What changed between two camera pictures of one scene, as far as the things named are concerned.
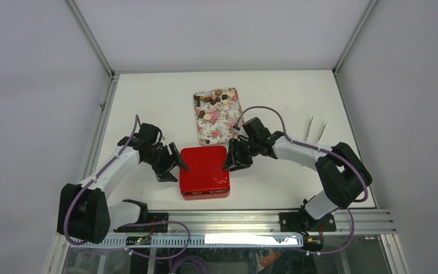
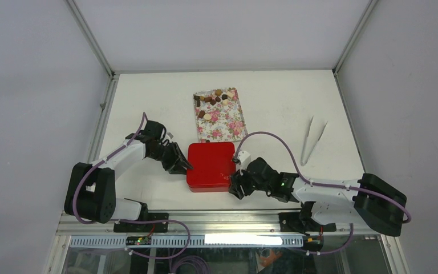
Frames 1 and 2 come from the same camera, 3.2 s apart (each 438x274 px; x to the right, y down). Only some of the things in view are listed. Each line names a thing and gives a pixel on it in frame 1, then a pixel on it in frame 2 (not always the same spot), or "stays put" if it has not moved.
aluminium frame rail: [267, 222] stays put
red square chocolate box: [205, 195] -> [209, 185]
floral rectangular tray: [217, 111] stays put
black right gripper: [233, 149] -> [238, 179]
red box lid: [206, 165] stays put
